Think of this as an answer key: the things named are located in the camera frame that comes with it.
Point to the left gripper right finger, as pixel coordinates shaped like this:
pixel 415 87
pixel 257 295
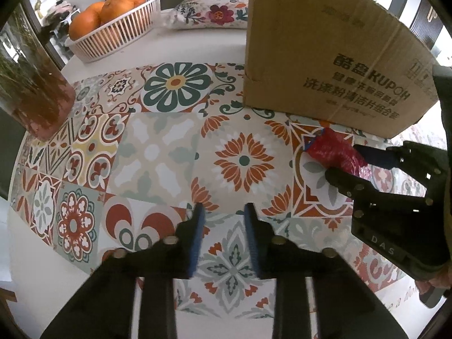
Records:
pixel 345 306

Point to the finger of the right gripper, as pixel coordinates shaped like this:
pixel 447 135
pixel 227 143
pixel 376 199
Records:
pixel 362 191
pixel 421 162

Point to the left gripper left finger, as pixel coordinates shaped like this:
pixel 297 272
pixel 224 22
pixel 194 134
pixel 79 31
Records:
pixel 129 287

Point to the pink snack bag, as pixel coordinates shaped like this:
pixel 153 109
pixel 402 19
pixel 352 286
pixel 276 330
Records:
pixel 332 151

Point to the right hand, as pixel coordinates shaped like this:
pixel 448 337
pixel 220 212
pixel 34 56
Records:
pixel 442 280

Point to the brown cardboard box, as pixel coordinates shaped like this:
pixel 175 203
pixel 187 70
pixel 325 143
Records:
pixel 348 62

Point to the patterned table runner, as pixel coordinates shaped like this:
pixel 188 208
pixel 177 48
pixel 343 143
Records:
pixel 142 146

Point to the floral tissue box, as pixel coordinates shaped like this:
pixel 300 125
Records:
pixel 197 14

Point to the glass vase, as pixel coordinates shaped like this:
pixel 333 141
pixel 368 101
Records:
pixel 33 90

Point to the white basket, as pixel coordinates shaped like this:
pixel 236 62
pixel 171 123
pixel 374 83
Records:
pixel 118 33

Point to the shoe rack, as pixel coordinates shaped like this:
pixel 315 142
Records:
pixel 57 20

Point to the oranges pile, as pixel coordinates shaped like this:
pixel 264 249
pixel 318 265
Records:
pixel 98 14

